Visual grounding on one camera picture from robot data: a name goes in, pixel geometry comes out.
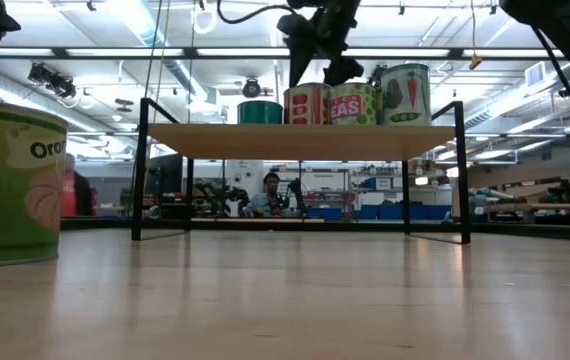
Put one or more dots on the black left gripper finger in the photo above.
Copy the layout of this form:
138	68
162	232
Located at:
344	70
301	60

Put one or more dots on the green dotted Peas can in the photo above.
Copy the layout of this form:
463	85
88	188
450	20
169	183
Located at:
355	107

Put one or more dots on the red white tomato can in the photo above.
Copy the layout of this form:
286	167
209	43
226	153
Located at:
307	107

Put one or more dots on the short teal can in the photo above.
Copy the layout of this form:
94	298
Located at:
260	112

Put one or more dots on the white mixed vegetables can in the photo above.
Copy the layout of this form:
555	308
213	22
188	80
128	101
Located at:
406	95

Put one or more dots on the green Oranges label can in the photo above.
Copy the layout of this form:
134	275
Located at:
10	200

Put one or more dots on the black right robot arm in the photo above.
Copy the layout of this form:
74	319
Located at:
565	30

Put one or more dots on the wooden shelf black legs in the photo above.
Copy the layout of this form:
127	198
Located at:
300	142

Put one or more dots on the round black ceiling reel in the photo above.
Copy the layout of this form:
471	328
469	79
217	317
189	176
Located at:
251	88

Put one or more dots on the black overhead crossbar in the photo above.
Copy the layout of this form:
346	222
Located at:
190	52

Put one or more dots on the metal shelving rack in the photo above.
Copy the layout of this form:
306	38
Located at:
335	182

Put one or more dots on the white cabinet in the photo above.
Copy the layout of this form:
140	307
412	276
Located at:
242	172

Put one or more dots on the seated person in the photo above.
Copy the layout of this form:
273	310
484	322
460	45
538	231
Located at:
265	200

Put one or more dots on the blue storage bin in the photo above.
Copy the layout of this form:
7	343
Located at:
430	212
382	212
325	213

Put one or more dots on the black monitor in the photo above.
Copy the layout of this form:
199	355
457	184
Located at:
165	175

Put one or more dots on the grey ceiling disc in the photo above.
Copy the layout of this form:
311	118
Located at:
124	102

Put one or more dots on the white teal roll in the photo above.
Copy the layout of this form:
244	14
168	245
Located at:
487	194

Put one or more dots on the white air vent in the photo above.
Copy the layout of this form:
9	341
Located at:
535	74

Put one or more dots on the wooden workbench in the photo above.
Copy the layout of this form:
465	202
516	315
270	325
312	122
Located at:
540	206

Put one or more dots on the black ceiling spotlight cluster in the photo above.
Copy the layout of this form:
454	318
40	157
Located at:
57	85

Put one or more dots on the standing person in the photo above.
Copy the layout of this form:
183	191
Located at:
77	190

